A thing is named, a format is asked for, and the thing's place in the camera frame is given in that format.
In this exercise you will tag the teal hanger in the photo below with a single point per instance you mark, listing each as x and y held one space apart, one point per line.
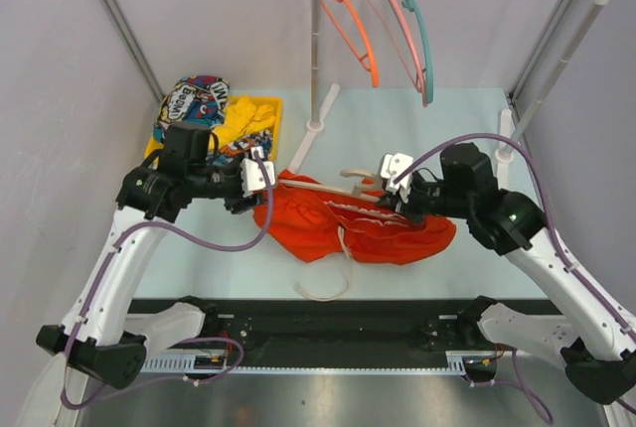
426 80

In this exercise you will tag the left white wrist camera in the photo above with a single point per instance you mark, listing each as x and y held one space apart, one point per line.
256 172

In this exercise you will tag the comic print shorts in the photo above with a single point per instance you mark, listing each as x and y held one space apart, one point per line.
202 99

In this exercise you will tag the white slotted cable duct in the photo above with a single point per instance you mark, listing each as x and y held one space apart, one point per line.
184 363

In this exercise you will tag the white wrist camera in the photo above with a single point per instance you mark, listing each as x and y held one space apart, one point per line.
391 168
256 172

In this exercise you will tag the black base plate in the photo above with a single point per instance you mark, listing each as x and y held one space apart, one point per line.
353 334

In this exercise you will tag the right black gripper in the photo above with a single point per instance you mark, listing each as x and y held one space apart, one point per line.
407 208

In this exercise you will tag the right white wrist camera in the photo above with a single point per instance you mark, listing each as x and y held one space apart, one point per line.
391 168

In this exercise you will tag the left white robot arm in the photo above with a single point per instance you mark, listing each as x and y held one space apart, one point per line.
92 336

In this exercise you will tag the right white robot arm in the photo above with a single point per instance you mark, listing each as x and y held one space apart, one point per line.
595 343

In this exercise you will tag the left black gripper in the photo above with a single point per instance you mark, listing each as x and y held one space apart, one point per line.
238 204

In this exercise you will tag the beige hanger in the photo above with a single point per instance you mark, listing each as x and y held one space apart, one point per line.
361 198

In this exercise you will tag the orange hanger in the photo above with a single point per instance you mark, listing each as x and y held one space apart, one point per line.
349 25

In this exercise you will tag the yellow shorts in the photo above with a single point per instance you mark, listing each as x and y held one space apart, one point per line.
242 118

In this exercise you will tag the orange shorts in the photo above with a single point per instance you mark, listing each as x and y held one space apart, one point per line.
312 224

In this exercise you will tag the pink hanger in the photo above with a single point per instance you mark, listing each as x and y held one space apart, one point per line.
411 39

